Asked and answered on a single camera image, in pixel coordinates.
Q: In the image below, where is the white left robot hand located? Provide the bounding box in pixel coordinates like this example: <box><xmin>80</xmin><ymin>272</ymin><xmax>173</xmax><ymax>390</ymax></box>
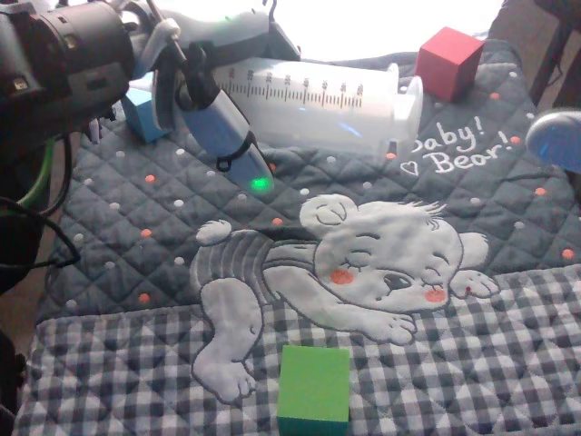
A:
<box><xmin>152</xmin><ymin>6</ymin><xmax>303</xmax><ymax>195</ymax></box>

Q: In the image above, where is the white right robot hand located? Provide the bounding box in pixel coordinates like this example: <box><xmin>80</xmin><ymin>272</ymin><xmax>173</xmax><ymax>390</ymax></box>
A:
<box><xmin>525</xmin><ymin>108</ymin><xmax>581</xmax><ymax>176</ymax></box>

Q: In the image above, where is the large clear plastic syringe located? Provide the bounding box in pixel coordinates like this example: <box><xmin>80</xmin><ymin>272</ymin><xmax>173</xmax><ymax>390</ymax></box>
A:
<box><xmin>212</xmin><ymin>56</ymin><xmax>426</xmax><ymax>154</ymax></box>

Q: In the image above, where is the blue block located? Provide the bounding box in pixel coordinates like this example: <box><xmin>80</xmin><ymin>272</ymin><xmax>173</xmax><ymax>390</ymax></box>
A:
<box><xmin>121</xmin><ymin>76</ymin><xmax>172</xmax><ymax>144</ymax></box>

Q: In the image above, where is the dark furniture leg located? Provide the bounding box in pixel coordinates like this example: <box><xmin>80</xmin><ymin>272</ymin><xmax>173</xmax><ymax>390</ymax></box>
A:
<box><xmin>528</xmin><ymin>0</ymin><xmax>581</xmax><ymax>109</ymax></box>

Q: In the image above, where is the grey quilt with printed bear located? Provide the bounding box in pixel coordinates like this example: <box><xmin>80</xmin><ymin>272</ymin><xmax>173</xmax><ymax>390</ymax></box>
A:
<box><xmin>11</xmin><ymin>38</ymin><xmax>581</xmax><ymax>436</ymax></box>

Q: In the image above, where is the red block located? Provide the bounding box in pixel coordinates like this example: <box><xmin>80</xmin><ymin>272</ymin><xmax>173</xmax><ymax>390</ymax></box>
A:
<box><xmin>415</xmin><ymin>25</ymin><xmax>486</xmax><ymax>104</ymax></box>

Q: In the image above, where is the green block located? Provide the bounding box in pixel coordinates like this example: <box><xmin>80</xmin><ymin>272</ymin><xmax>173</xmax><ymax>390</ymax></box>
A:
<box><xmin>276</xmin><ymin>344</ymin><xmax>351</xmax><ymax>436</ymax></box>

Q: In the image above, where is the green cable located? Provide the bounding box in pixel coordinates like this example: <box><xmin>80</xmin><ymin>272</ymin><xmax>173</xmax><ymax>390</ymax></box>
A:
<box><xmin>17</xmin><ymin>134</ymin><xmax>58</xmax><ymax>205</ymax></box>

